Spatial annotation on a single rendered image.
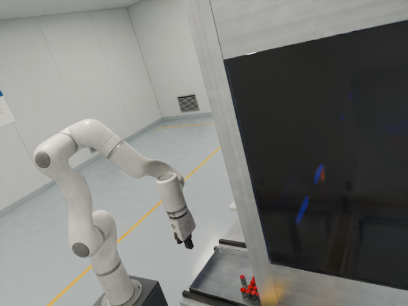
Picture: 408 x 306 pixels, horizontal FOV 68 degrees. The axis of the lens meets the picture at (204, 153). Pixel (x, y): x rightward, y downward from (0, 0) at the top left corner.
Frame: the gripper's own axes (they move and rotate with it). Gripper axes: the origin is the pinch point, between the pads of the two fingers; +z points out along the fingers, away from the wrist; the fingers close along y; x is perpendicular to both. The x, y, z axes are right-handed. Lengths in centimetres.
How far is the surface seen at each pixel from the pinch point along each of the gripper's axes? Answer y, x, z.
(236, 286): 3.1, -15.1, 22.2
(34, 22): 295, 485, -176
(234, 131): -12, -40, -52
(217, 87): -12, -38, -64
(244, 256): 19.6, -11.7, 21.5
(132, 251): 84, 167, 110
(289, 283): -12.4, -46.2, -4.3
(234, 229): 38.4, 2.4, 22.4
